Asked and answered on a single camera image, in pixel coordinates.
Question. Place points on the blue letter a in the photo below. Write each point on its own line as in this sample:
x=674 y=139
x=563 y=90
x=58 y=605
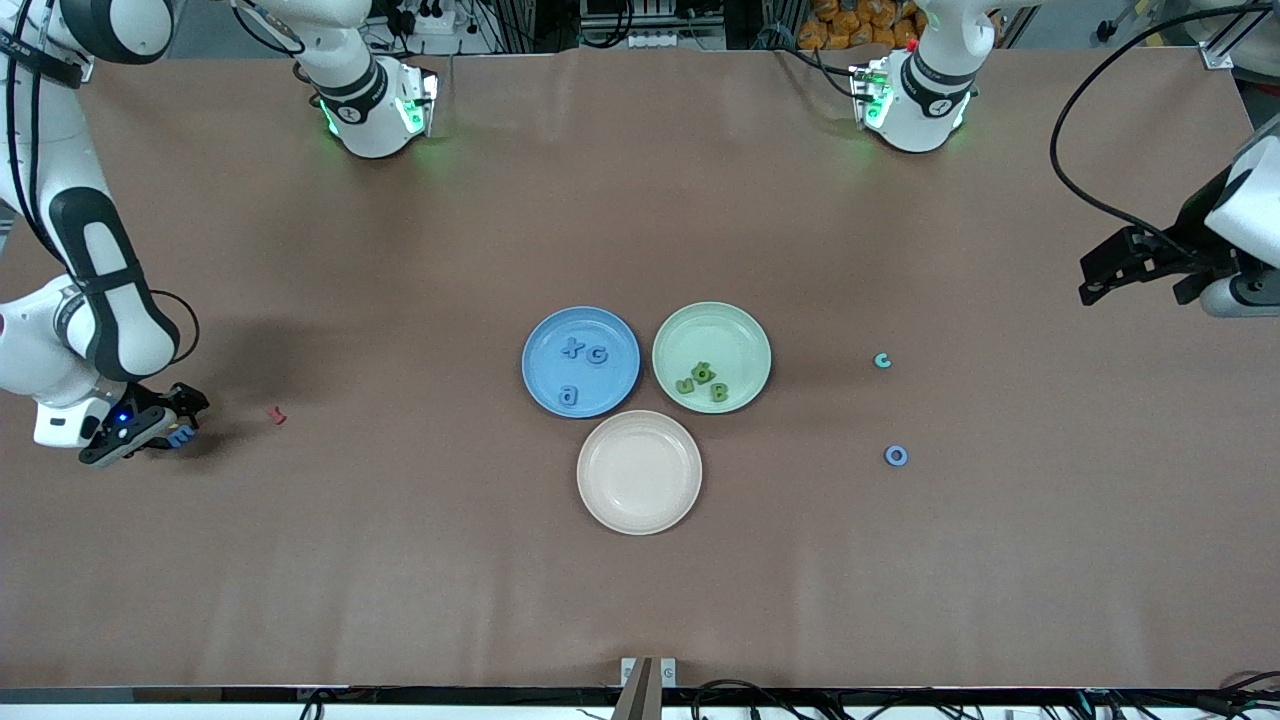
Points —
x=568 y=397

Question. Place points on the blue letter G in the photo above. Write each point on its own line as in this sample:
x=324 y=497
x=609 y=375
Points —
x=590 y=356

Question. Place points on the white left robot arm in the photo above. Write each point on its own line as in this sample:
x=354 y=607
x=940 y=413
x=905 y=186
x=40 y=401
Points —
x=920 y=100

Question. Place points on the green plate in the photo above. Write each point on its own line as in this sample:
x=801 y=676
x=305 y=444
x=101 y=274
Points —
x=735 y=340

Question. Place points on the beige plate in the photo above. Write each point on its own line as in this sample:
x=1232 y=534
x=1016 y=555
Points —
x=640 y=472

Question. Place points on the brown table cover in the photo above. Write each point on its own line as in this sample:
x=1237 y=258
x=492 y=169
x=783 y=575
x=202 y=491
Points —
x=400 y=580

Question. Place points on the orange fruit pile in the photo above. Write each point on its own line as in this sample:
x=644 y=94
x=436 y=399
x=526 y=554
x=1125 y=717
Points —
x=840 y=25

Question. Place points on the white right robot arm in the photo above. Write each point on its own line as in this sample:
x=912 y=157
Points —
x=30 y=350

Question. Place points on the small metal bracket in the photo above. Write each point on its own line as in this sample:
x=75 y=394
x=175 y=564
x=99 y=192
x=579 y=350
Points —
x=628 y=670
x=668 y=672

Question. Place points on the brown post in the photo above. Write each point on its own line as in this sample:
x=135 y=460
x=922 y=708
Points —
x=640 y=700

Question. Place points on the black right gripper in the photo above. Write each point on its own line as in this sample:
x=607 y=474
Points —
x=184 y=404

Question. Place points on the aluminium frame profile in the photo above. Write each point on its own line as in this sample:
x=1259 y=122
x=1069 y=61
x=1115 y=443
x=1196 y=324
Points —
x=1215 y=55

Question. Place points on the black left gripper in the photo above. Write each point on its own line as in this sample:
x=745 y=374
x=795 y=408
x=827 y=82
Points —
x=1183 y=250

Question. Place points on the blue letter X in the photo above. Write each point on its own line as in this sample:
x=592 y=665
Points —
x=570 y=348

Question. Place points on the blue letter E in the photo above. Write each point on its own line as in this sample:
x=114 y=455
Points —
x=181 y=437

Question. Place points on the blue letter O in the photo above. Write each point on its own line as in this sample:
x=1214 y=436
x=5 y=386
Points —
x=888 y=456

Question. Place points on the blue plate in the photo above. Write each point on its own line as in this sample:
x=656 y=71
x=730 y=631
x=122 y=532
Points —
x=610 y=390

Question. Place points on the red letter r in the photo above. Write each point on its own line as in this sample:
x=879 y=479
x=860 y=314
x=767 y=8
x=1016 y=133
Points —
x=277 y=415

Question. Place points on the white power strip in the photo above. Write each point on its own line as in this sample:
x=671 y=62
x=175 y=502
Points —
x=430 y=18
x=652 y=40

